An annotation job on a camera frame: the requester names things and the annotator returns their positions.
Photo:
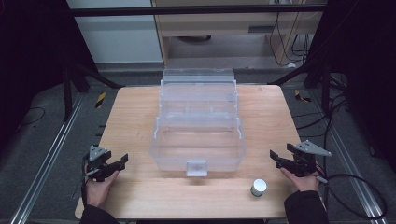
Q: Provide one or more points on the person's left hand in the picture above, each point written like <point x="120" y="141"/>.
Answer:
<point x="99" y="191"/>

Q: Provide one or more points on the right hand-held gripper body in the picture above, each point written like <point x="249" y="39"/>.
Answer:
<point x="306" y="160"/>

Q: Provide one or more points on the small white cylindrical container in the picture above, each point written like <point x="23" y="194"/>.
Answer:
<point x="258" y="187"/>

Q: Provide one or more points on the aluminium floor rail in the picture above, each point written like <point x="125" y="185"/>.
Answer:
<point x="46" y="161"/>
<point x="351" y="165"/>

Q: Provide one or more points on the light wooden desk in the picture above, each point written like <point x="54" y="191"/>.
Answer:
<point x="236" y="26"/>

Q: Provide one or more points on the yellow black floor tape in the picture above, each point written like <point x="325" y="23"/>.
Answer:
<point x="300" y="96"/>
<point x="100" y="100"/>

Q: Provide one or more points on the person's right hand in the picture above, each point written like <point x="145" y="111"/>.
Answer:
<point x="302" y="183"/>

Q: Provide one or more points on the black horizontal bar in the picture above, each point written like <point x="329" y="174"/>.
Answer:
<point x="196" y="11"/>

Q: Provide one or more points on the white cabinet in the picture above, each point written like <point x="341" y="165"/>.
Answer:
<point x="118" y="37"/>

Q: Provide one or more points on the black metal stand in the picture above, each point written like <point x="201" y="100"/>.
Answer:
<point x="67" y="90"/>
<point x="325" y="84"/>

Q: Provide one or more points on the clear plastic storage box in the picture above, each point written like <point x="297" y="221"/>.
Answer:
<point x="199" y="146"/>

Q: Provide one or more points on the dark curtain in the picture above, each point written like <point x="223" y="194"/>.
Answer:
<point x="364" y="74"/>
<point x="34" y="62"/>

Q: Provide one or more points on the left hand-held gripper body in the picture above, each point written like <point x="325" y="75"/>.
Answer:
<point x="97" y="161"/>

